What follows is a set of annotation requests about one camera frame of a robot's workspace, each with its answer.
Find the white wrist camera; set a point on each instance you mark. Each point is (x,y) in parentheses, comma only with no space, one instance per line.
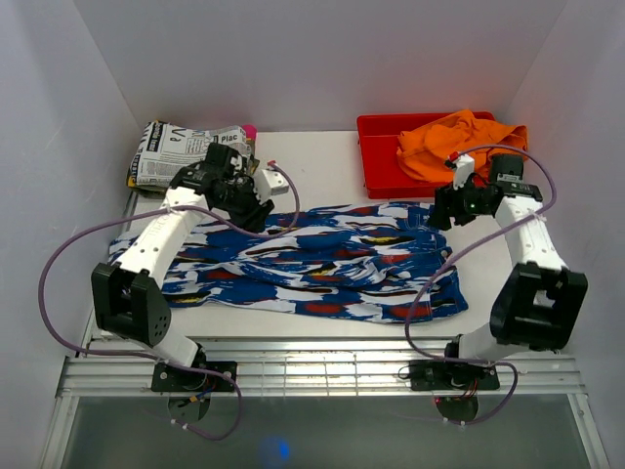
(462,166)
(269,183)

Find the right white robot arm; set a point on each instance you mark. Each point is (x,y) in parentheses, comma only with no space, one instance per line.
(540,300)

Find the orange trousers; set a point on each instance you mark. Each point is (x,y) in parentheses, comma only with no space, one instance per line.
(422,152)

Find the blue white patterned trousers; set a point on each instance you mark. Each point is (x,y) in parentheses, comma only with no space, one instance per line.
(373,263)

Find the red plastic tray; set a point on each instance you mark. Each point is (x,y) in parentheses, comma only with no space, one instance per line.
(378,142)

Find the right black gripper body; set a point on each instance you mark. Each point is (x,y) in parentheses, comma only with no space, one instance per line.
(473,202)

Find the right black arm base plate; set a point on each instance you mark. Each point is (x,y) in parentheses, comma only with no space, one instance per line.
(428,375)

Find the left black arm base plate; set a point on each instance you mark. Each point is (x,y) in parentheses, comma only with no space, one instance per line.
(168,379)

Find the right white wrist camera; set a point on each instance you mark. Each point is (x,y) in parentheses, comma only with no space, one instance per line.
(462,166)

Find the pink folded garment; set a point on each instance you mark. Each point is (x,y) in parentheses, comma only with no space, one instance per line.
(250,131)

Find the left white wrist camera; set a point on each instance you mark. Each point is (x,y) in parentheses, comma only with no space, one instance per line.
(269,183)

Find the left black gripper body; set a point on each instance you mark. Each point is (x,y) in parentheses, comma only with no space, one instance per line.
(237,198)

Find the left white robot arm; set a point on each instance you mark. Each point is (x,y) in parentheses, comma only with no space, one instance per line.
(128,296)

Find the newspaper print folded trousers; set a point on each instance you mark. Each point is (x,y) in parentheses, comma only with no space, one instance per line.
(163,144)

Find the aluminium frame rail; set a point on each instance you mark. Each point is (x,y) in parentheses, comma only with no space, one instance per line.
(317,368)

